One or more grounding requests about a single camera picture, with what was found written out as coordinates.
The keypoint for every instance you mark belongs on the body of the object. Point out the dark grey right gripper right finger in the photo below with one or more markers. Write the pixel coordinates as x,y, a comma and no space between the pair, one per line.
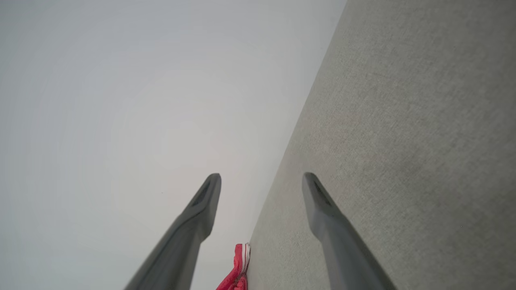
342,249

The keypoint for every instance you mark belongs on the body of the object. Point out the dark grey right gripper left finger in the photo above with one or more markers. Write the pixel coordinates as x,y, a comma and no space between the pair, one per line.
181,241

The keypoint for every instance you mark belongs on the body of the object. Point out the red shirt with white trim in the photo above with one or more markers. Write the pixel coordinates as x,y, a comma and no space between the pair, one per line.
238,268

